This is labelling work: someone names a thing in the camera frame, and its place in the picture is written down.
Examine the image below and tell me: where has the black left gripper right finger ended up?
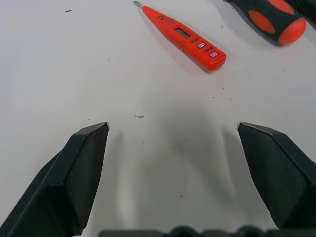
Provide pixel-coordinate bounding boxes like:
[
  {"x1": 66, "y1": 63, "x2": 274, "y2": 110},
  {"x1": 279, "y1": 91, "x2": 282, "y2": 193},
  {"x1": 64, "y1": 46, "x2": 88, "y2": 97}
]
[{"x1": 236, "y1": 121, "x2": 316, "y2": 230}]

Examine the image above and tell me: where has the black orange screwdriver handle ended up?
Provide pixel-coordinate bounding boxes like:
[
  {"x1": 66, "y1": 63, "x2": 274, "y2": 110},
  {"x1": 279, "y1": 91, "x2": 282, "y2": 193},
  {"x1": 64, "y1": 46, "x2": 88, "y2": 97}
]
[{"x1": 223, "y1": 0, "x2": 307, "y2": 46}]

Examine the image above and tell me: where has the orange voltage tester pen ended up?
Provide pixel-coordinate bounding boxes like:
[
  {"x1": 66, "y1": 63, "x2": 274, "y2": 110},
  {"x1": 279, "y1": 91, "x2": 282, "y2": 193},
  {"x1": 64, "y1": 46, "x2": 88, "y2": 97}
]
[{"x1": 133, "y1": 0, "x2": 227, "y2": 73}]

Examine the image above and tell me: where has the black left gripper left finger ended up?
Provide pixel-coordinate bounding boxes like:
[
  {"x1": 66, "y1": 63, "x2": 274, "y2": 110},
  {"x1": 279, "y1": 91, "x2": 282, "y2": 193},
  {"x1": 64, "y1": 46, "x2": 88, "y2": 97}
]
[{"x1": 0, "y1": 121, "x2": 111, "y2": 237}]

